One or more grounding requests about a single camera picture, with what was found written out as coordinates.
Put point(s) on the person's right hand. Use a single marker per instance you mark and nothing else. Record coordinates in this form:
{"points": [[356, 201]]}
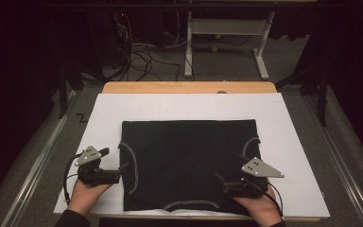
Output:
{"points": [[264, 209]]}

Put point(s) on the black knit vest grey trim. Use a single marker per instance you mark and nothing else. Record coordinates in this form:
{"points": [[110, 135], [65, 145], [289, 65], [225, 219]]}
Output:
{"points": [[186, 164]]}

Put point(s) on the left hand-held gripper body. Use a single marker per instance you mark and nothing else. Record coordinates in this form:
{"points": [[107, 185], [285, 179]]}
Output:
{"points": [[99, 176]]}

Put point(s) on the dark equipment with red light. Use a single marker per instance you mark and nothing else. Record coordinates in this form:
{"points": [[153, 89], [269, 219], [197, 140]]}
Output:
{"points": [[119, 38]]}

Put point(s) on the metal floor rail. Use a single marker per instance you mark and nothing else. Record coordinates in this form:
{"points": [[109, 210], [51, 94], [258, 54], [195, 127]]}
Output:
{"points": [[343, 164], [34, 167]]}

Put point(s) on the white board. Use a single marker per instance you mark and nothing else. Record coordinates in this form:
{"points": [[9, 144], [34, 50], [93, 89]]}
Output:
{"points": [[182, 107]]}

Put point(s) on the white metal stand frame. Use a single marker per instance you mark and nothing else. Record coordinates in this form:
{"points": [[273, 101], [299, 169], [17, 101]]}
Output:
{"points": [[230, 26]]}

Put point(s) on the black metal stand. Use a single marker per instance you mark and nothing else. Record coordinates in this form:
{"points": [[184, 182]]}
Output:
{"points": [[322, 94], [63, 91]]}

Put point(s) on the yellow-green ball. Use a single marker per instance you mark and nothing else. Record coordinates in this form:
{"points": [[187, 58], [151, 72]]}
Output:
{"points": [[214, 48], [217, 36]]}

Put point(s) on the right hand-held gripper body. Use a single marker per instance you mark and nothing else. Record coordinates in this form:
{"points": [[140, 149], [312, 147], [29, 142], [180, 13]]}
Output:
{"points": [[260, 168]]}

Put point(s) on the person's left hand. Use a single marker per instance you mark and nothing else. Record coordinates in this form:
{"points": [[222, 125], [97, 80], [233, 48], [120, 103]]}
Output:
{"points": [[83, 197]]}

